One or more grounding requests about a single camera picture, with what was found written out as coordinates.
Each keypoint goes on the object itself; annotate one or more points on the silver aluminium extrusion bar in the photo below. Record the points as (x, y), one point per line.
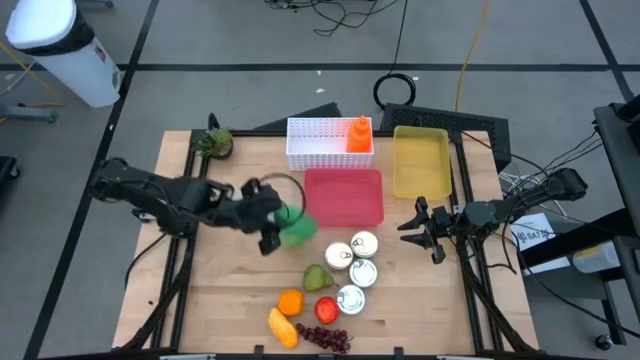
(187, 357)
(465, 358)

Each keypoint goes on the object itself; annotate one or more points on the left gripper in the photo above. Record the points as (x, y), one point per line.
(260, 210)

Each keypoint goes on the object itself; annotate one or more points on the white paper label sheet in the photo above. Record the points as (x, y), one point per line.
(532, 232)

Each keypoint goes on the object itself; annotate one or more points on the yellow plastic tray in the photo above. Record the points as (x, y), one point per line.
(421, 162)

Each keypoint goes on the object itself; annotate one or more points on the orange fruit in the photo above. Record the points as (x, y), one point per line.
(291, 303)

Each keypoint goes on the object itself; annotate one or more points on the potted succulent plant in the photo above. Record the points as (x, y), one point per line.
(216, 143)

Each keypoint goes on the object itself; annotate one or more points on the pink plastic tray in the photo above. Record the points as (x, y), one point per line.
(344, 197)

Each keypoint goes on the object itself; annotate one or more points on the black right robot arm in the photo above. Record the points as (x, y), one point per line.
(525, 200)

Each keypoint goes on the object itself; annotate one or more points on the orange plastic bottle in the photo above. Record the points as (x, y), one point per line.
(360, 137)

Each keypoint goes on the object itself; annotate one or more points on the black table frame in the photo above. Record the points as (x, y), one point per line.
(250, 133)

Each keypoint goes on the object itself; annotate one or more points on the white perforated basket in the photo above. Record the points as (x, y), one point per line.
(320, 157)

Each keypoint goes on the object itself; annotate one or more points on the black equipment cart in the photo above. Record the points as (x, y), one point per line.
(617, 150)

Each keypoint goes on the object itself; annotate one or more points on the green pear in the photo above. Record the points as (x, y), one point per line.
(316, 279)

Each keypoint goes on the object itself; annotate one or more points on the black flat panel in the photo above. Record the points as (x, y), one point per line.
(310, 117)

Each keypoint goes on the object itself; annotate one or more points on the white container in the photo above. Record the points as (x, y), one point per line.
(595, 257)

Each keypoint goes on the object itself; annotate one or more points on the white trash bin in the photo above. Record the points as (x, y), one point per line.
(65, 50)

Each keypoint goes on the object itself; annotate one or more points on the silver pull-tab tin can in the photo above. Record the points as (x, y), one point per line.
(364, 244)
(339, 256)
(350, 299)
(363, 273)

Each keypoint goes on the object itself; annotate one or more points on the green plastic bottle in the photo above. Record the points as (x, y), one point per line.
(299, 227)

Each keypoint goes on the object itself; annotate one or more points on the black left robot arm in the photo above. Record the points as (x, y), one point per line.
(165, 197)

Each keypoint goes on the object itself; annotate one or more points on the black edge clamp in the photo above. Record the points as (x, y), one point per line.
(258, 351)
(398, 352)

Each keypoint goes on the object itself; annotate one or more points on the red grape bunch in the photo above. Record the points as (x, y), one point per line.
(325, 339)

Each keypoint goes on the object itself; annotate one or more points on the yellow mango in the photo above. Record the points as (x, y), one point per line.
(283, 328)

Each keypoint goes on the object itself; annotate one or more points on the black perforated panel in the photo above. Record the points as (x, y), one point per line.
(445, 122)

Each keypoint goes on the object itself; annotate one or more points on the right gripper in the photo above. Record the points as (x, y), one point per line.
(442, 222)

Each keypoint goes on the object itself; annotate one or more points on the grey stand leg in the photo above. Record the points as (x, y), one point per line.
(25, 114)

